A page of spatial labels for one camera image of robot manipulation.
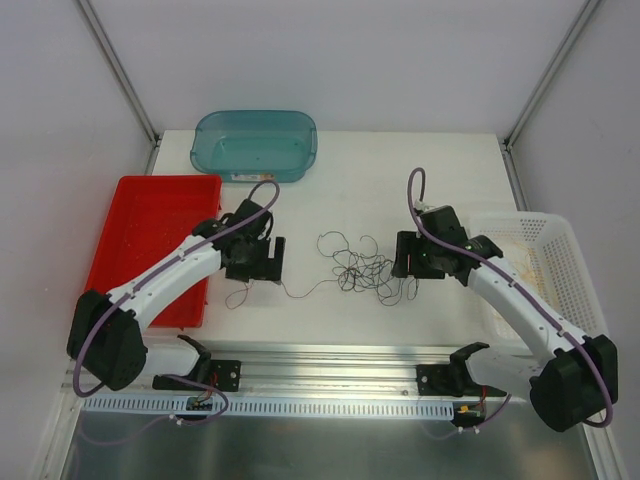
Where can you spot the aluminium mounting rail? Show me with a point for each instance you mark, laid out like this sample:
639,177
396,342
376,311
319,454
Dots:
325,367

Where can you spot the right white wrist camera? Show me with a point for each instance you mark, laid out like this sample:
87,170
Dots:
425,205

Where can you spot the right aluminium frame post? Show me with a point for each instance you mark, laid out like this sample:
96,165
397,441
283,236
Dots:
559,58

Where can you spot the red plastic tray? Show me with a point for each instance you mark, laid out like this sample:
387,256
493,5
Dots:
148,218

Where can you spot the teal plastic tub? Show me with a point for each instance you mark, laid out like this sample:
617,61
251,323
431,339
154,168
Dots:
253,145

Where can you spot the white slotted cable duct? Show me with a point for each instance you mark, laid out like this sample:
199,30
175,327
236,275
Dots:
273,407

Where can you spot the aluminium frame post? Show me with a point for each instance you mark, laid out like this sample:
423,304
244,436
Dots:
99,33
559,58

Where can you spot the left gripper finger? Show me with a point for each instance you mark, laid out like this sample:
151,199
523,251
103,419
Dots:
249,267
276,265

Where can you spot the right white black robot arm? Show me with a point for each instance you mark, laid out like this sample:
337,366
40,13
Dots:
571,377

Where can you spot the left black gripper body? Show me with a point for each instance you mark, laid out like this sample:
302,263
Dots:
273,258

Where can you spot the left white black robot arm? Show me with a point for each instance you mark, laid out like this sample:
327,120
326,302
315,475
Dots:
107,337

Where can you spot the white perforated plastic basket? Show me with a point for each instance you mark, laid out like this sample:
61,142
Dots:
545,253

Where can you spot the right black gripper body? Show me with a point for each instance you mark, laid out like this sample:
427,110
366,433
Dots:
404,255

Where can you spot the left aluminium frame post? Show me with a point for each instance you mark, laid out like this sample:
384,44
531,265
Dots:
99,33

